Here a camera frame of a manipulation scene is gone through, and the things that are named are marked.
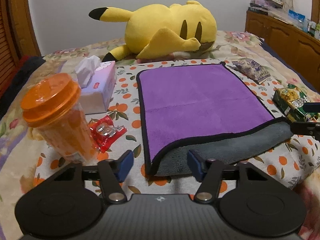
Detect purple and grey towel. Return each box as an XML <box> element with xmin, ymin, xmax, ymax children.
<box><xmin>137</xmin><ymin>63</ymin><xmax>292</xmax><ymax>177</ymax></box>

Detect orange-print white cloth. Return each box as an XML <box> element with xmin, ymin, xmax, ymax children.
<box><xmin>33</xmin><ymin>61</ymin><xmax>319</xmax><ymax>197</ymax></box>

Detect green yellow snack bag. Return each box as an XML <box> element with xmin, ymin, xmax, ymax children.
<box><xmin>273</xmin><ymin>83</ymin><xmax>319</xmax><ymax>122</ymax></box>

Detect red snack packet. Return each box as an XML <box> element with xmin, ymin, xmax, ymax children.
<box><xmin>88</xmin><ymin>115</ymin><xmax>127</xmax><ymax>153</ymax></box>

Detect purple snack packet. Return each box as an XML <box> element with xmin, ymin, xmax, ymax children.
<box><xmin>232</xmin><ymin>58</ymin><xmax>271</xmax><ymax>85</ymax></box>

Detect wooden sideboard cabinet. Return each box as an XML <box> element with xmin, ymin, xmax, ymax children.
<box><xmin>245</xmin><ymin>10</ymin><xmax>319</xmax><ymax>92</ymax></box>

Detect orange lidded plastic cup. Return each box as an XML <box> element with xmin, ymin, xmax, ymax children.
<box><xmin>21</xmin><ymin>73</ymin><xmax>96</xmax><ymax>163</ymax></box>

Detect pink tissue box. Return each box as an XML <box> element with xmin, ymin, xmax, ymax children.
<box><xmin>75</xmin><ymin>55</ymin><xmax>116</xmax><ymax>114</ymax></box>

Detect bottles on cabinet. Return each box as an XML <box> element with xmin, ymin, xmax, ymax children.
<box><xmin>303</xmin><ymin>19</ymin><xmax>319</xmax><ymax>40</ymax></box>

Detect blue white box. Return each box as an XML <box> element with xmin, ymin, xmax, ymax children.
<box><xmin>288</xmin><ymin>9</ymin><xmax>305</xmax><ymax>29</ymax></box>

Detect floral bed blanket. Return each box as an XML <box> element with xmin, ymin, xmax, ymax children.
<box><xmin>1</xmin><ymin>31</ymin><xmax>319</xmax><ymax>239</ymax></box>

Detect stack of books and papers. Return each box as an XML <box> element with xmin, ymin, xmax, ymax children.
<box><xmin>248</xmin><ymin>0</ymin><xmax>284</xmax><ymax>15</ymax></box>

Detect yellow Pikachu plush toy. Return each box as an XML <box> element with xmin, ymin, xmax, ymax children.
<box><xmin>89</xmin><ymin>1</ymin><xmax>217</xmax><ymax>61</ymax></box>

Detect wooden louvered door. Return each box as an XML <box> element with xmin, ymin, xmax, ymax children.
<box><xmin>1</xmin><ymin>0</ymin><xmax>41</xmax><ymax>94</ymax></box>

